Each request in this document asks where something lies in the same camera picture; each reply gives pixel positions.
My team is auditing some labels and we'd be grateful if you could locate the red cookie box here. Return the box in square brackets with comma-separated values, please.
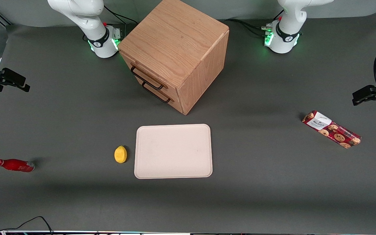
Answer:
[302, 110, 362, 149]

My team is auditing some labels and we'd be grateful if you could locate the grey table mat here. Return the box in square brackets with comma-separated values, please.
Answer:
[0, 11, 376, 234]

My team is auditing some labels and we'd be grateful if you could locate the beige plastic tray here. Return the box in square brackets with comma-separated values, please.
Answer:
[134, 124, 213, 180]

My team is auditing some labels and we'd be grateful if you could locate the wooden drawer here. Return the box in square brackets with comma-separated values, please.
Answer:
[132, 70, 185, 113]
[120, 52, 179, 98]

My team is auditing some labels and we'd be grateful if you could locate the thin black cable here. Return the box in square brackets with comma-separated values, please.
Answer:
[0, 216, 54, 235]

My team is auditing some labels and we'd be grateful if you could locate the black base cable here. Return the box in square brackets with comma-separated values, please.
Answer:
[225, 18, 273, 30]
[240, 23, 271, 38]
[104, 5, 139, 33]

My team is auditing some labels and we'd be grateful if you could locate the black metal drawer handle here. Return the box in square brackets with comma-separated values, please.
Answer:
[131, 66, 165, 91]
[142, 82, 172, 104]

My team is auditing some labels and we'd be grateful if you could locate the wooden drawer cabinet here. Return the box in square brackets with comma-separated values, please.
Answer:
[118, 0, 230, 116]

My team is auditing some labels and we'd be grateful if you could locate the red bottle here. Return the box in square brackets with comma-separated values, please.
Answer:
[0, 159, 36, 173]

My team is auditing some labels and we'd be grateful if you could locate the yellow lemon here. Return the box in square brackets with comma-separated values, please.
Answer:
[114, 146, 128, 164]

